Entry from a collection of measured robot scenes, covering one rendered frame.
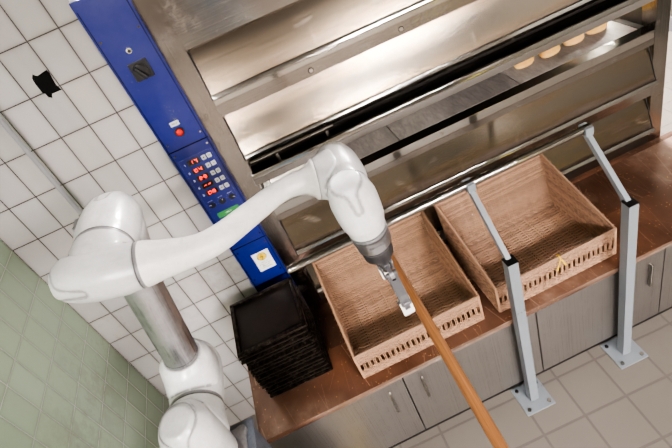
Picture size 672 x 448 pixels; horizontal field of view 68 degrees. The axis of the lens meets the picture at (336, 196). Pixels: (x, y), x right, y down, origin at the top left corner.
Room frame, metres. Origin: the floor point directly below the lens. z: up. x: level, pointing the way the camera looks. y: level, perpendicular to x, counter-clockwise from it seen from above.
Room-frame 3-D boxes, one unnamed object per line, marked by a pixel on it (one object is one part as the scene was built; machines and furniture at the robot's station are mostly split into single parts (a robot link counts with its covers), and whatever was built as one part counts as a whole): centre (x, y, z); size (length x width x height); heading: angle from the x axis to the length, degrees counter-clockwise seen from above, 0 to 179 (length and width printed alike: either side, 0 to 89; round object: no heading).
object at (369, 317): (1.43, -0.07, 0.72); 0.56 x 0.49 x 0.28; 94
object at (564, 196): (1.46, -0.68, 0.72); 0.56 x 0.49 x 0.28; 94
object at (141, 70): (1.61, 0.41, 1.92); 0.06 x 0.04 x 0.11; 93
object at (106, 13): (2.60, 0.47, 1.07); 1.93 x 0.16 x 2.15; 3
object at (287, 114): (1.73, -0.64, 1.54); 1.79 x 0.11 x 0.19; 93
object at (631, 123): (1.73, -0.64, 0.76); 1.79 x 0.11 x 0.19; 93
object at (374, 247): (0.86, -0.04, 1.56); 0.09 x 0.09 x 0.06
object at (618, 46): (1.75, -0.63, 1.16); 1.80 x 0.06 x 0.04; 93
